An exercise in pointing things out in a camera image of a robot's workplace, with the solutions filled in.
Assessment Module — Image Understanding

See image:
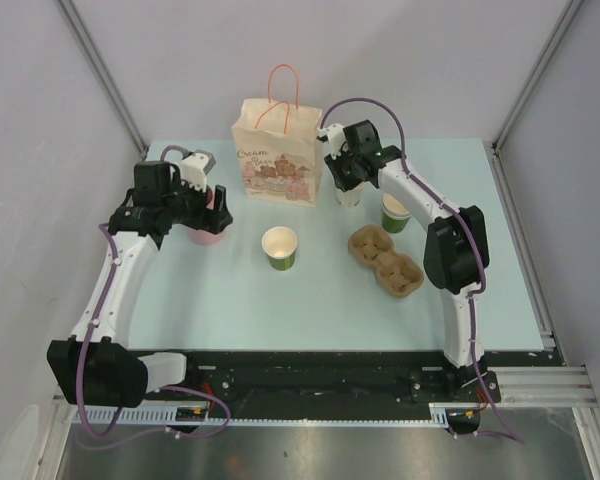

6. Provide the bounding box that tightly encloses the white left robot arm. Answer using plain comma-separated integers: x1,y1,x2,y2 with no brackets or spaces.
47,150,233,408

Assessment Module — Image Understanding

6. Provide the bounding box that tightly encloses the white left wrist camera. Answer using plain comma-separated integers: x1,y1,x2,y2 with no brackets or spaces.
179,150,216,192

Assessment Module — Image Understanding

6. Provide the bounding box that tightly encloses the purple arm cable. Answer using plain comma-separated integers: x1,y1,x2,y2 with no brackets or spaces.
72,144,231,449
320,97,526,445

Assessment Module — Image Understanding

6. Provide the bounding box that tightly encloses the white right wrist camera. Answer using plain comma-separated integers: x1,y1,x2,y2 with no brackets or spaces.
317,123,346,158

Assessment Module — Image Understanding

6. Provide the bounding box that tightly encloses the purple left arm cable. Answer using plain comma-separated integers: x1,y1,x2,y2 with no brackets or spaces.
72,144,231,449

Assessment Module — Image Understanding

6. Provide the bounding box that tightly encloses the pink straw holder cup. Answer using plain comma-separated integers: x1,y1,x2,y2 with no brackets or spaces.
187,187,225,246

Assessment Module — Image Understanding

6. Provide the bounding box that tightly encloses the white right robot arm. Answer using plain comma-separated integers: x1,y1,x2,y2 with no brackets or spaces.
317,120,489,401

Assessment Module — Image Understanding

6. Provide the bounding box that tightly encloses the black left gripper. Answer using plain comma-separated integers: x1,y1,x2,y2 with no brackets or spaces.
161,172,232,235

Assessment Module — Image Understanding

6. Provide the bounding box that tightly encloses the printed paper takeout bag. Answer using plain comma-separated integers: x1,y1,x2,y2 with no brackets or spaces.
231,64,323,207

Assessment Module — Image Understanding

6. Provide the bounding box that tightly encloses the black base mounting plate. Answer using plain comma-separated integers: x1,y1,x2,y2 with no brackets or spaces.
129,349,566,419

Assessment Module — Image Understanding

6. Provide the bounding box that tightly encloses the white slotted cable duct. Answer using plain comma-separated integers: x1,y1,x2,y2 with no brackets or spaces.
86,406,448,428

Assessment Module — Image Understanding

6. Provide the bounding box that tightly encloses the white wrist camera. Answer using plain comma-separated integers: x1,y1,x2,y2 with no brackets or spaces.
317,123,346,158
179,150,216,192

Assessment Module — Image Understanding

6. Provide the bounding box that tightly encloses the white paper cup stack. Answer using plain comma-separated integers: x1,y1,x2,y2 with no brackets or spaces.
335,183,365,208

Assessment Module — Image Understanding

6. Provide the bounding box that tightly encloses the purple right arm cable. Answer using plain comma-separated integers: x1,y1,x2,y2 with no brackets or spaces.
320,97,526,445

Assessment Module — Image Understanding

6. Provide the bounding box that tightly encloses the green paper cup stack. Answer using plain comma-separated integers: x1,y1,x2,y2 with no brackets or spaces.
381,193,411,234

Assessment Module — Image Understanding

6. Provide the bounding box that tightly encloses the brown pulp cup carrier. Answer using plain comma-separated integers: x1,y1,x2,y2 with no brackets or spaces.
348,225,424,298

